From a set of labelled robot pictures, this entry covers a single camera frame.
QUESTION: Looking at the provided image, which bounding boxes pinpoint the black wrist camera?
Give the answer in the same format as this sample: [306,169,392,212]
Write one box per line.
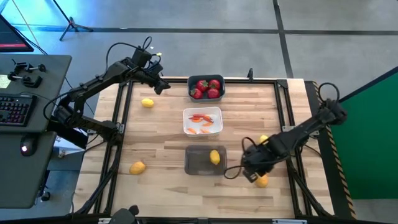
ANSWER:
[248,152,268,170]
[131,48,152,68]

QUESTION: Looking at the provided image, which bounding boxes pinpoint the yellow floor cable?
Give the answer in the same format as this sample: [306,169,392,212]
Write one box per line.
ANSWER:
[11,0,41,47]

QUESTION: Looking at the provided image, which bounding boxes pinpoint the grey translucent plastic basket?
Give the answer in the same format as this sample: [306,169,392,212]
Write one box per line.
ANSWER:
[183,145,228,176]

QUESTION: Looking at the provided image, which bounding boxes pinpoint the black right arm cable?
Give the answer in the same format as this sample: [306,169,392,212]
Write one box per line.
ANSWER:
[223,82,341,180]

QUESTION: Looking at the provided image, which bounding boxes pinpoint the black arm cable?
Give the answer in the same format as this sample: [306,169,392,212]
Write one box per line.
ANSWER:
[105,35,154,71]
[223,82,341,180]

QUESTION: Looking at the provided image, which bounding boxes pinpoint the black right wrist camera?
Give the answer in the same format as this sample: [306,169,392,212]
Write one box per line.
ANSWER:
[248,152,268,170]

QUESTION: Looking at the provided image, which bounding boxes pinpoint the person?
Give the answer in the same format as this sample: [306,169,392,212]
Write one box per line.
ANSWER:
[108,204,140,224]

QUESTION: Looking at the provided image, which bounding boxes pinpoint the pale yellow paper note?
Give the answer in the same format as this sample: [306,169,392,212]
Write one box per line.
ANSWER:
[0,74,12,90]

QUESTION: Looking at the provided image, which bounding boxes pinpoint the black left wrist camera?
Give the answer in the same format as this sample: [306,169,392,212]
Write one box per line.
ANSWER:
[131,48,152,68]

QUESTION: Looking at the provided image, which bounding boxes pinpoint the dark grey desk top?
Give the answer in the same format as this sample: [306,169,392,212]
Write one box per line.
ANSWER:
[0,130,57,210]
[0,54,73,134]

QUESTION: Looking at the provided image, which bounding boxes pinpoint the black keyboard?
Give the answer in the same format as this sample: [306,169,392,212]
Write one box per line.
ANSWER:
[0,94,38,128]

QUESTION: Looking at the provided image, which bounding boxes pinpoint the white plastic basket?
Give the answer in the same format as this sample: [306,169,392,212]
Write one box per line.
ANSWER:
[182,106,224,138]

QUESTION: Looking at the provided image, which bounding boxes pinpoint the black computer monitor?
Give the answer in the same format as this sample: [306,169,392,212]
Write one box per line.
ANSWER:
[0,14,35,53]

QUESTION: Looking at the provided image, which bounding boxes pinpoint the blue-grey plastic basket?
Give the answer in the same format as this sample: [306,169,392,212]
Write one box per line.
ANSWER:
[187,73,226,103]

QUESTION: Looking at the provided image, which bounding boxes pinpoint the white paper sheets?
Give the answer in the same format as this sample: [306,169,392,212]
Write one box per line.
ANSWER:
[54,114,91,156]

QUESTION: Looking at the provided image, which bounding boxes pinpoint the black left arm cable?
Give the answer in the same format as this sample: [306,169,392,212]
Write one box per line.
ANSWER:
[105,35,154,71]

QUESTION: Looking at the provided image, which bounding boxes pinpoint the black metal clamp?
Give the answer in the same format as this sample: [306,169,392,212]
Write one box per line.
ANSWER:
[11,59,47,74]
[6,72,44,89]

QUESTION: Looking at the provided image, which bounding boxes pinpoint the black yellow hazard strip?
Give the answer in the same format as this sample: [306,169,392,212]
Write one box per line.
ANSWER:
[312,80,358,220]

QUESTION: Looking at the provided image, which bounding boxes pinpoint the black aluminium table frame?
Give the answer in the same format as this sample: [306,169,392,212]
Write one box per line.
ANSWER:
[73,76,335,224]

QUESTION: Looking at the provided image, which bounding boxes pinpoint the green floor panel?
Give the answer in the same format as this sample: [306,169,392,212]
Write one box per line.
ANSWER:
[329,65,398,200]

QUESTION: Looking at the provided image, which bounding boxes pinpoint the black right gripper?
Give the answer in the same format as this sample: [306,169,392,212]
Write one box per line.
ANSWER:
[241,143,276,184]

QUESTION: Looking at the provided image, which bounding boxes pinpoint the black tripod stand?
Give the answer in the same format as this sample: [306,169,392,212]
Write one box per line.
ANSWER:
[51,0,94,42]

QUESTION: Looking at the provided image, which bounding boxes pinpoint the black computer mouse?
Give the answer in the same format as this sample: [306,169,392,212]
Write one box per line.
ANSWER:
[19,136,37,157]

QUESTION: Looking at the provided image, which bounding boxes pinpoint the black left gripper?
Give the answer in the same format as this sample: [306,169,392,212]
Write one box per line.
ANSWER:
[136,62,171,96]

